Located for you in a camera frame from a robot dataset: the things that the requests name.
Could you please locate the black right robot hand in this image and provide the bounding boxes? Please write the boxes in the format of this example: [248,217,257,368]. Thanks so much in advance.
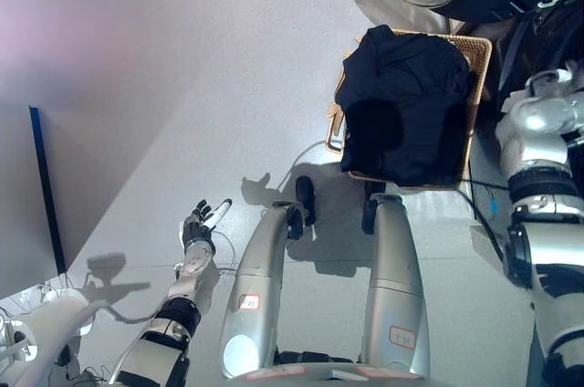
[524,58,584,99]

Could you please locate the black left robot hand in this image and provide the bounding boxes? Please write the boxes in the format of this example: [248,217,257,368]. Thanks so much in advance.
[182,198,234,254]

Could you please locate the brown wicker laundry basket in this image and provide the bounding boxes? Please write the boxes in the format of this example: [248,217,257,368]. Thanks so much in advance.
[324,28,494,192]

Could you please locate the black clothes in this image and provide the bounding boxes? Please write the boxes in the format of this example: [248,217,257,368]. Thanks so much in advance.
[335,25,475,188]

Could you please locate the silver left robot leg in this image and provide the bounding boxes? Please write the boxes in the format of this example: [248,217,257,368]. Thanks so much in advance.
[218,201,305,379]

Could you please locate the silver robot leg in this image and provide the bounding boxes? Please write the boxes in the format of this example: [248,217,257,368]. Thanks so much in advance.
[218,201,305,379]
[360,193,431,382]

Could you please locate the black left robot foot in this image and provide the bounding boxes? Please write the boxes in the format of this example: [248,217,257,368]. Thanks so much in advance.
[295,175,317,227]

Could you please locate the silver right robot leg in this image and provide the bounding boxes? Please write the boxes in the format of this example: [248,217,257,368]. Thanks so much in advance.
[360,193,431,382]

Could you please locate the grey tether cable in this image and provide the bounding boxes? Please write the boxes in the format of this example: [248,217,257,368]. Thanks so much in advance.
[104,302,161,323]

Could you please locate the white floor cable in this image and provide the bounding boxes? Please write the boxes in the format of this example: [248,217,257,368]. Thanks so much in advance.
[280,140,341,192]

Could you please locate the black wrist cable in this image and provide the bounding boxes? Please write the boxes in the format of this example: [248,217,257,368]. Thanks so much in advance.
[455,179,507,260]

